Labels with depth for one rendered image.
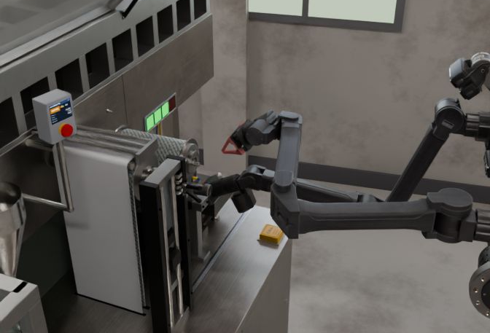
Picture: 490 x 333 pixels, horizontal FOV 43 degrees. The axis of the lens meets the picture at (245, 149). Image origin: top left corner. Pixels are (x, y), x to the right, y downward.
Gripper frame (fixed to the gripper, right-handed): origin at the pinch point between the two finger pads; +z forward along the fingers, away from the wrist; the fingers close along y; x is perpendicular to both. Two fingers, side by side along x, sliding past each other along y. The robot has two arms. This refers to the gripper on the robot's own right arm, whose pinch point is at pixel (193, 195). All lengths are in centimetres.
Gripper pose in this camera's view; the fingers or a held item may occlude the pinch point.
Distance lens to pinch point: 217.8
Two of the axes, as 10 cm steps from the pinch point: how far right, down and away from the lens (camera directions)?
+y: 3.8, -4.6, 8.1
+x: -4.6, -8.5, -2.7
